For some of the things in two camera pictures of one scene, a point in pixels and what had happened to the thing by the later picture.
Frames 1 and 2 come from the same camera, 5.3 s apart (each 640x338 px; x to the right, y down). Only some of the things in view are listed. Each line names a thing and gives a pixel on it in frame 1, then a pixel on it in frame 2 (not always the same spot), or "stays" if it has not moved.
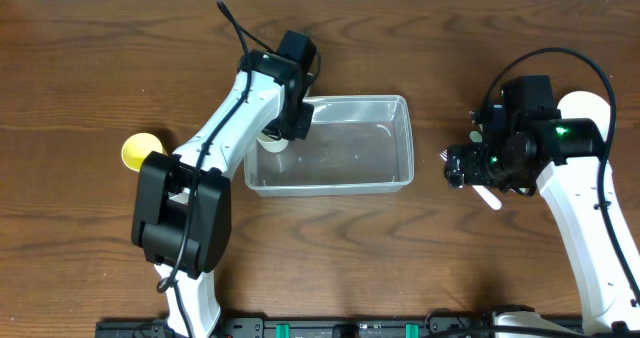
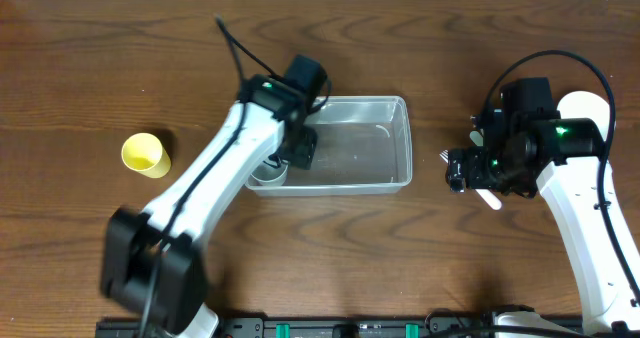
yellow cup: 137,147 stays
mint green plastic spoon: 475,136 stays
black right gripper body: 458,164 stays
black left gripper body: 292,126 to 300,148
